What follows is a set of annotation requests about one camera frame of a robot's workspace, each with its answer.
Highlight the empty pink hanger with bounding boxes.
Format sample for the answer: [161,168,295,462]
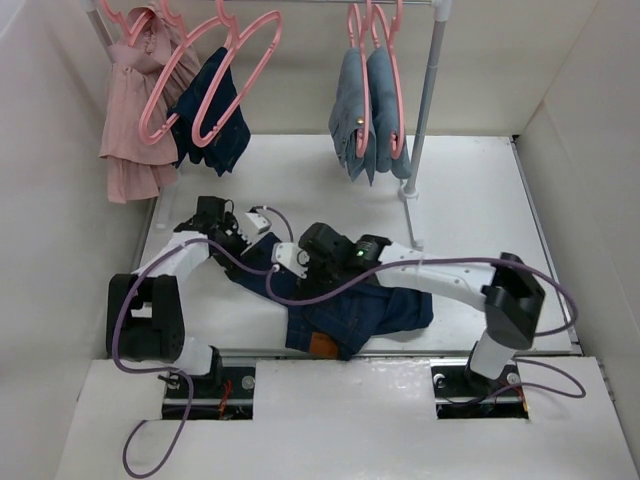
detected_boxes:
[191,0,284,150]

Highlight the metal clothes rack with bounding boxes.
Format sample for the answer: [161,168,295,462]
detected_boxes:
[81,1,452,250]

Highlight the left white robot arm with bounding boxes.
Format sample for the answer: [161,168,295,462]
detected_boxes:
[105,196,271,397]

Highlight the pink hanger jeans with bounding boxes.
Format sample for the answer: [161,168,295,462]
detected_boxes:
[347,0,373,158]
[371,1,406,159]

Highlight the hanging dark denim shorts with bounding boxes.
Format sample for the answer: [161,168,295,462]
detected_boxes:
[166,46,252,177]

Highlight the pink hanger with skirt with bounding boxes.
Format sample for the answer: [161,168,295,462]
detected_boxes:
[98,0,157,53]

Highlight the dark blue denim trousers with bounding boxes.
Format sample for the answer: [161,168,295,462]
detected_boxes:
[225,233,434,361]

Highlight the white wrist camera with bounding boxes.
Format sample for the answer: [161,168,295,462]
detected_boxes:
[239,211,271,237]
[271,242,310,279]

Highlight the light blue jeans left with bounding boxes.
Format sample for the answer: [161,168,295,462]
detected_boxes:
[328,48,376,185]

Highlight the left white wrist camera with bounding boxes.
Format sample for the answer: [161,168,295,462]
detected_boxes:
[239,211,271,237]

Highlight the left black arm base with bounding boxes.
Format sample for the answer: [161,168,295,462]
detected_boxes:
[159,365,256,421]

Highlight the pink pleated skirt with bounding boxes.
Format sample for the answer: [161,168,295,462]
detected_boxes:
[99,1,181,204]

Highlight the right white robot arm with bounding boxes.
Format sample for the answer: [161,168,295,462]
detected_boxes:
[273,223,545,394]

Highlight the pink hanger left jeans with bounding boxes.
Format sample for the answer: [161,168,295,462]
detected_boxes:
[347,0,373,158]

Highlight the pink hanger right jeans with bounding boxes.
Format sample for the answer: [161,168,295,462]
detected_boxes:
[371,1,406,159]

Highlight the light blue jeans right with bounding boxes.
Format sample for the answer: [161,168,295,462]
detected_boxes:
[367,47,411,180]

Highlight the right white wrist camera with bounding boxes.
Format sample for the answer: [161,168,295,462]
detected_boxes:
[271,242,310,279]

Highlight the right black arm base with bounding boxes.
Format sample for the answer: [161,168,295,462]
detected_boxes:
[431,364,529,420]

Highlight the light blue jeans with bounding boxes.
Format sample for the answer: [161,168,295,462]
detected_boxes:
[367,47,411,180]
[328,48,376,185]

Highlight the pink hanger with shorts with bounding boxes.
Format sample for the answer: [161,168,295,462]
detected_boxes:
[139,0,234,146]

